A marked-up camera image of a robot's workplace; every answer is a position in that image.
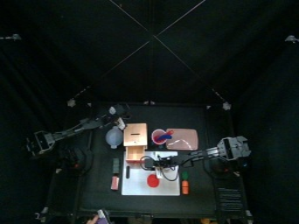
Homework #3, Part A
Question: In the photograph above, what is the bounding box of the purple smartphone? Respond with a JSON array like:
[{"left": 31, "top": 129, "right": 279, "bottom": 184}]
[{"left": 96, "top": 207, "right": 113, "bottom": 224}]

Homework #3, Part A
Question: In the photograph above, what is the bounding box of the pale grey bowl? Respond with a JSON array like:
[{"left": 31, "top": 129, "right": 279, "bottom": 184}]
[{"left": 104, "top": 125, "right": 125, "bottom": 150}]

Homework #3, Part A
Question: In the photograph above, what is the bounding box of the clear plastic container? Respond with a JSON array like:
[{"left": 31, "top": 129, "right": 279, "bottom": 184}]
[{"left": 164, "top": 128, "right": 200, "bottom": 151}]

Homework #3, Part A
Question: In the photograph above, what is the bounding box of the orange toy carrot green top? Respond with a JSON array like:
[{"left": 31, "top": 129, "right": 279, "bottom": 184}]
[{"left": 180, "top": 171, "right": 191, "bottom": 196}]

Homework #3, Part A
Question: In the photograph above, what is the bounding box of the black textured panel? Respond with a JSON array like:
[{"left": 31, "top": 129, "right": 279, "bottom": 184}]
[{"left": 216, "top": 186, "right": 244, "bottom": 214}]

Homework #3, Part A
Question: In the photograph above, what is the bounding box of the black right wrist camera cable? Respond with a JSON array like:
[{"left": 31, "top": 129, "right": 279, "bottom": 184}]
[{"left": 139, "top": 155, "right": 181, "bottom": 182}]

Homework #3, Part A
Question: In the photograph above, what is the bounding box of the red rectangular block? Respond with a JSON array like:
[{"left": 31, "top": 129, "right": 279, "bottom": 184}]
[{"left": 109, "top": 175, "right": 120, "bottom": 192}]

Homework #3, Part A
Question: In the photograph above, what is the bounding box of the wooden drawer cabinet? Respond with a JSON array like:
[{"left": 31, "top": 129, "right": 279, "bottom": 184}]
[{"left": 123, "top": 122, "right": 149, "bottom": 147}]

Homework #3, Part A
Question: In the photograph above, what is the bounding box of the blue plastic spatula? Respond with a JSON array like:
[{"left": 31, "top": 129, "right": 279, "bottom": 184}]
[{"left": 156, "top": 133, "right": 173, "bottom": 143}]

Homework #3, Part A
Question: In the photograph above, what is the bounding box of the person's bare hand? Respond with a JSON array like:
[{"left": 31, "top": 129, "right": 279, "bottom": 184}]
[{"left": 85, "top": 214, "right": 100, "bottom": 224}]

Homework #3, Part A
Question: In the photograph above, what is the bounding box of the flat red dough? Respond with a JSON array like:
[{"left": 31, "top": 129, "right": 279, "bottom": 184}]
[{"left": 145, "top": 174, "right": 161, "bottom": 188}]

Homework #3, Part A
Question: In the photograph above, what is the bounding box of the white cutting board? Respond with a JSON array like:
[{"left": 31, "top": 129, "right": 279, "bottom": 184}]
[{"left": 120, "top": 150, "right": 181, "bottom": 196}]

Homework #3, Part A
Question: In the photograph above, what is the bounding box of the red plastic cup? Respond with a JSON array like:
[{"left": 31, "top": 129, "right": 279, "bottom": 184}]
[{"left": 151, "top": 128, "right": 169, "bottom": 145}]

